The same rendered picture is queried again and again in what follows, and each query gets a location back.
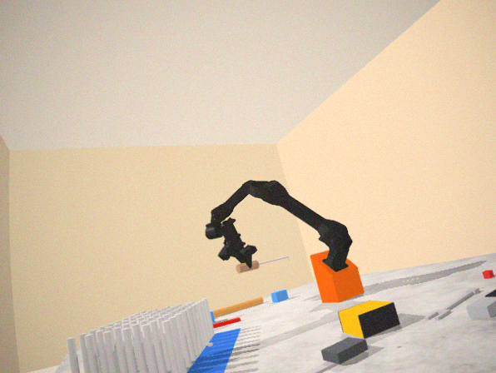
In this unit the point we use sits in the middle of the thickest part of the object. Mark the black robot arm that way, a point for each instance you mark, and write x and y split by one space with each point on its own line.
332 233

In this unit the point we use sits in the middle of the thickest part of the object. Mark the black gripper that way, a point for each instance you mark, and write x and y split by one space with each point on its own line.
242 252

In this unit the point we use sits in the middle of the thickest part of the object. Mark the blue flat strip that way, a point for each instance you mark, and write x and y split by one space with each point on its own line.
214 359

